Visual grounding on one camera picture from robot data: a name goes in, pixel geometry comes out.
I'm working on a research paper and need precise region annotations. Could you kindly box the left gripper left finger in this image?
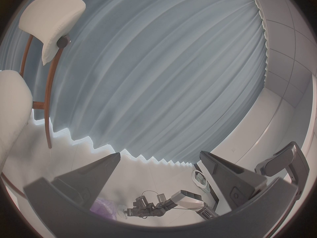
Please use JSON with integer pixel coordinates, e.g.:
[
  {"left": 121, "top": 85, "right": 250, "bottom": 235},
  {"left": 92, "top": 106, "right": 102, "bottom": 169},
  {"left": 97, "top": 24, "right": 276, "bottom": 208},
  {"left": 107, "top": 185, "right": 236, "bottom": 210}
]
[{"left": 51, "top": 152, "right": 121, "bottom": 211}]

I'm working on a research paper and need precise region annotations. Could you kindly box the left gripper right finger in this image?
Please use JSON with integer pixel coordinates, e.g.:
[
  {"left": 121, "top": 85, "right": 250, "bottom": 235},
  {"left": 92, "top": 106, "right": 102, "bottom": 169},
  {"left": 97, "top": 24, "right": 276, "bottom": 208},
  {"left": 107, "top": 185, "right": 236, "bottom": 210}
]
[{"left": 200, "top": 151, "right": 268, "bottom": 211}]

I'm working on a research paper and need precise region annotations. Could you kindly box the purple plastic bag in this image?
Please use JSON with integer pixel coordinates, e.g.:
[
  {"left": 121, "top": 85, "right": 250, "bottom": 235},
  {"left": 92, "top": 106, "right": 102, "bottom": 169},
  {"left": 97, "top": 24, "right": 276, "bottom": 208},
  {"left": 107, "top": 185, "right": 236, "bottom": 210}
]
[{"left": 90, "top": 198, "right": 117, "bottom": 221}]

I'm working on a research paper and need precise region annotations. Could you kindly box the white oval basin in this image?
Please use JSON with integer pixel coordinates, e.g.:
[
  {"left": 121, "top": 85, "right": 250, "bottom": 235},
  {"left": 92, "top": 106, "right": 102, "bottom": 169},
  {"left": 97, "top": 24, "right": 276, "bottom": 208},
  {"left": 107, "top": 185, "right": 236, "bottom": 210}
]
[{"left": 191, "top": 170, "right": 211, "bottom": 192}]

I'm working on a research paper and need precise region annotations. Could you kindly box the blue-green curtain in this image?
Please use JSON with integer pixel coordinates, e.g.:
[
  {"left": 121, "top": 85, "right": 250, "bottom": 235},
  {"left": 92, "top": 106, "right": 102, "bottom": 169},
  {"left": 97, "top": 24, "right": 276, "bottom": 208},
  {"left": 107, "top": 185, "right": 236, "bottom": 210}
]
[{"left": 0, "top": 0, "right": 269, "bottom": 167}]

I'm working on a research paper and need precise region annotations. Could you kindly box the wooden chair with white cushions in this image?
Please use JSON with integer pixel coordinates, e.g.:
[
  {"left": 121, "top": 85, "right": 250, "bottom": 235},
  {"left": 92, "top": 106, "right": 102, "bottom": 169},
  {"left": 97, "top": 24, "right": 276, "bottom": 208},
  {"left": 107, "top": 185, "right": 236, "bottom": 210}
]
[{"left": 0, "top": 0, "right": 86, "bottom": 199}]

